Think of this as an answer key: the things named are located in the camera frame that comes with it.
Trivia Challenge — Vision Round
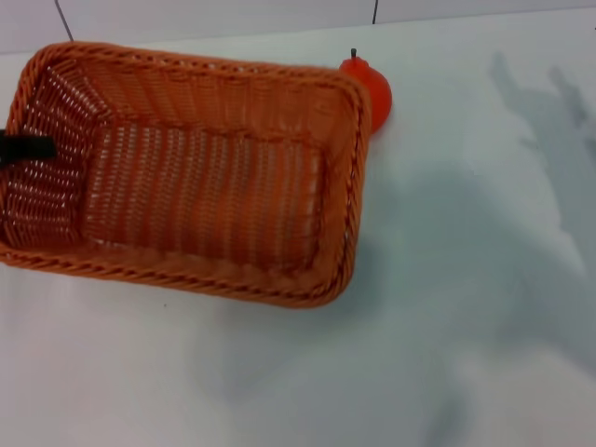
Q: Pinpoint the orange woven rectangular basket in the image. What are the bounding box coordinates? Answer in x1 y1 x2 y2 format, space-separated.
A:
0 41 373 309

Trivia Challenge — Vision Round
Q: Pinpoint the orange pear-shaped toy fruit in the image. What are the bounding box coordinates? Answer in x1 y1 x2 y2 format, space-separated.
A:
338 47 393 136

